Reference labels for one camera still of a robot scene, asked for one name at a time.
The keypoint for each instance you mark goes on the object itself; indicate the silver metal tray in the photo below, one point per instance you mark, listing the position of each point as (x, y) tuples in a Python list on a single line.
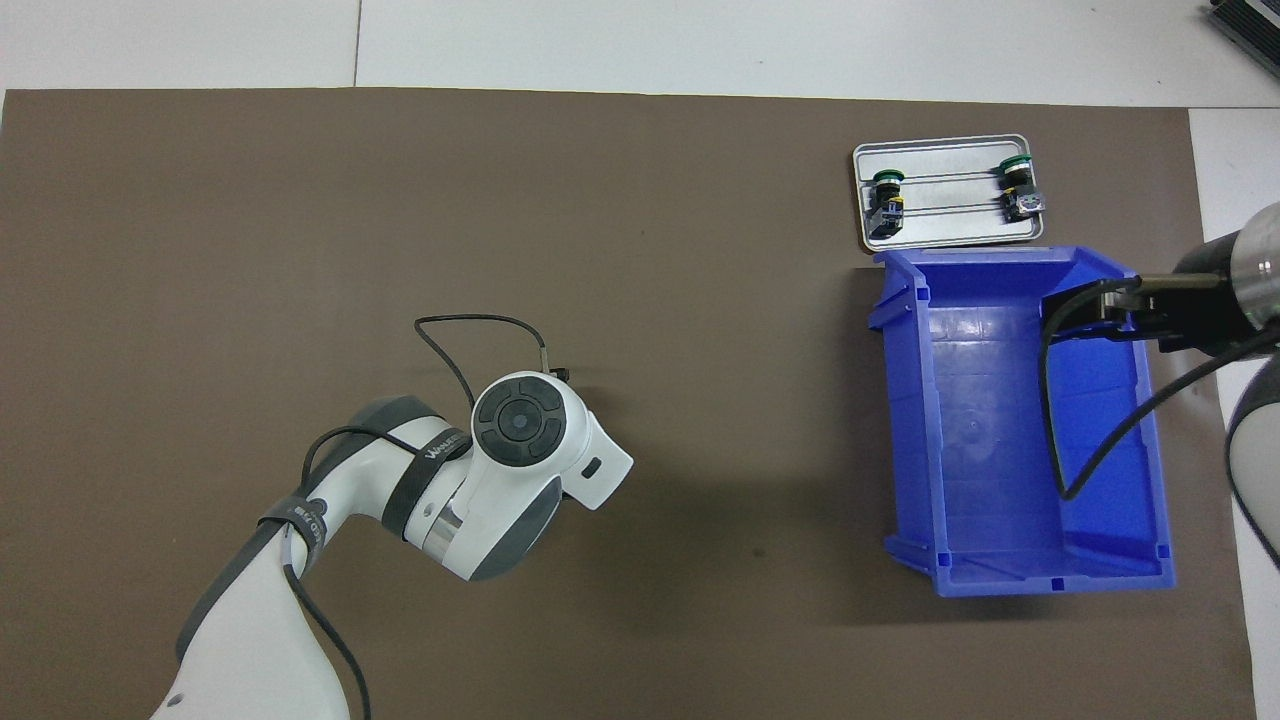
[(950, 225)]

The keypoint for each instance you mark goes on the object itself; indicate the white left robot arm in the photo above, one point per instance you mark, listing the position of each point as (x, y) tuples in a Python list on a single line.
[(300, 600)]

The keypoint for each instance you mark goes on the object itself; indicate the blue plastic storage bin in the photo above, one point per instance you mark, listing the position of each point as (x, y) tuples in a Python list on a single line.
[(980, 480)]

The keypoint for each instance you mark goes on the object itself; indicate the brown table mat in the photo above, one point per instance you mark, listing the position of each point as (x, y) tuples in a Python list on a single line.
[(700, 300)]

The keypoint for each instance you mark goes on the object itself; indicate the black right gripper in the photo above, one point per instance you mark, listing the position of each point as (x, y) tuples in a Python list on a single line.
[(1205, 300)]

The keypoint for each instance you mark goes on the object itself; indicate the grey finned metal device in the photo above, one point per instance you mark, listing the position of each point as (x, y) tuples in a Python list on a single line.
[(1250, 25)]

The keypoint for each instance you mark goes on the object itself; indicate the green push button switch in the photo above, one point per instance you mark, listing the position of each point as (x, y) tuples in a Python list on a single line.
[(1020, 190), (886, 200)]

